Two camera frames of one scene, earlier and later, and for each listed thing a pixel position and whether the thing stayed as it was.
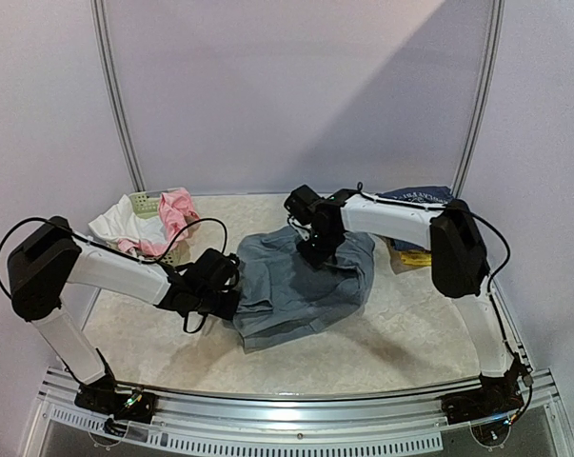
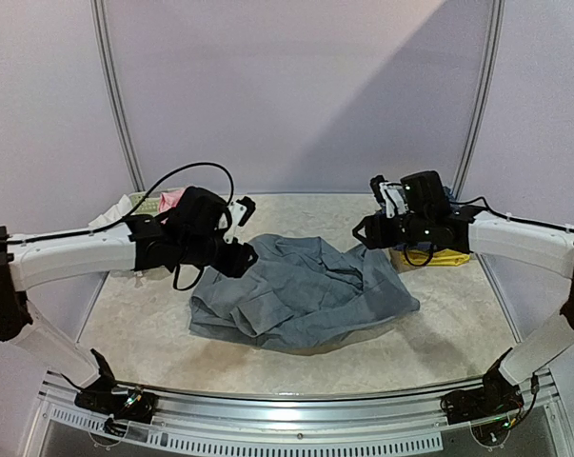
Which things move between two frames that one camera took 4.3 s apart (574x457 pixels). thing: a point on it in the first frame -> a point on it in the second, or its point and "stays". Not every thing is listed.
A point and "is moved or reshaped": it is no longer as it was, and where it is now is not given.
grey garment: (282, 297) is moved or reshaped
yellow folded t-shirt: (417, 258) stays
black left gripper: (227, 310) -> (236, 264)
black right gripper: (316, 252) -> (377, 230)
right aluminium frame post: (492, 76) stays
